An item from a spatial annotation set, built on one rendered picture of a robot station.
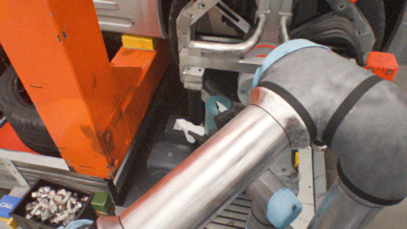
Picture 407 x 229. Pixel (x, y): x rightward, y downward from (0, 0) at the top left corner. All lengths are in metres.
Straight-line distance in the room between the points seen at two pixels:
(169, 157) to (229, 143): 0.86
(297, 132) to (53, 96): 0.63
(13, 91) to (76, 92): 0.81
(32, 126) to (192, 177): 1.10
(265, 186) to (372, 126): 0.31
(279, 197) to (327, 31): 0.39
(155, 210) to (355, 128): 0.26
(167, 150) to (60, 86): 0.59
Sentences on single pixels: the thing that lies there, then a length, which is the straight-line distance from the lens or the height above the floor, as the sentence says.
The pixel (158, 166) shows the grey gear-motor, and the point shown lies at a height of 0.39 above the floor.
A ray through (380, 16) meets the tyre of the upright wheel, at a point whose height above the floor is 0.99.
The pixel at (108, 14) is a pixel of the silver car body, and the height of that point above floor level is 0.83.
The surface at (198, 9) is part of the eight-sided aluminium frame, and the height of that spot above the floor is 1.00.
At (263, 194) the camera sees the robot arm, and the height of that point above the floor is 0.84.
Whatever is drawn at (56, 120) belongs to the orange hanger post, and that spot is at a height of 0.79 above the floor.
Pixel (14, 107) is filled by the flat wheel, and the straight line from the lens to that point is 1.52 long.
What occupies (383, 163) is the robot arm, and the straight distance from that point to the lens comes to 0.44.
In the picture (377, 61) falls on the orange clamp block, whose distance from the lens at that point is 1.03.
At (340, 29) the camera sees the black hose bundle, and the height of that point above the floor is 1.04.
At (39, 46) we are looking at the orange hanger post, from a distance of 0.78.
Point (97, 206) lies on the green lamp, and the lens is 0.91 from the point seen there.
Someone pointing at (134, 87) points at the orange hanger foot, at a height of 0.68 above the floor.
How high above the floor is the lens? 1.41
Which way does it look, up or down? 46 degrees down
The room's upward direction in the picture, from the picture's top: straight up
